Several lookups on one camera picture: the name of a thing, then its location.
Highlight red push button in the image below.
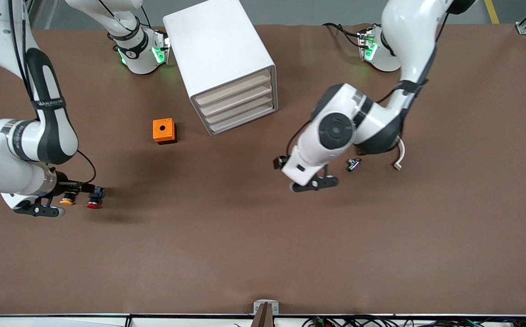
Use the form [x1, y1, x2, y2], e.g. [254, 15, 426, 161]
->
[86, 186, 105, 210]

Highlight beige lowest drawer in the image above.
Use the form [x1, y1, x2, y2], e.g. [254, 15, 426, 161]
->
[206, 99, 278, 136]

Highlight beige topmost drawer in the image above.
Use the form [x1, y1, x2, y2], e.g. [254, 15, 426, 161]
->
[193, 68, 274, 109]

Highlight white drawer cabinet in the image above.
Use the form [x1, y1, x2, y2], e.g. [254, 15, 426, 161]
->
[163, 0, 278, 137]

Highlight white semicircular pipe clamp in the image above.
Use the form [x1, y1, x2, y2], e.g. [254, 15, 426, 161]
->
[393, 139, 406, 171]

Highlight orange box with hole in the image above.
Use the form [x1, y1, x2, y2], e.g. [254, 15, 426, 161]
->
[152, 118, 177, 145]

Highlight white table edge rail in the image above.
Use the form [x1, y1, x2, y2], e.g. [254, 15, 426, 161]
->
[0, 313, 526, 327]

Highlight grey metal camera bracket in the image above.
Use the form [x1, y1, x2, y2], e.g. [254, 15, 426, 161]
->
[250, 300, 280, 327]

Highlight black cable bundle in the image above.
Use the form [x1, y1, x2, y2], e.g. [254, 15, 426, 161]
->
[301, 315, 526, 327]

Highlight black left arm base cable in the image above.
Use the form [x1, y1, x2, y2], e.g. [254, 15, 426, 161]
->
[322, 22, 363, 46]

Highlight black arm base cable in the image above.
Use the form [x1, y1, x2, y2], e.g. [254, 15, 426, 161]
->
[97, 0, 152, 29]
[322, 22, 363, 46]

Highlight black right arm base cable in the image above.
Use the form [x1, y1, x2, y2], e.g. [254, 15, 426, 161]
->
[97, 0, 152, 29]

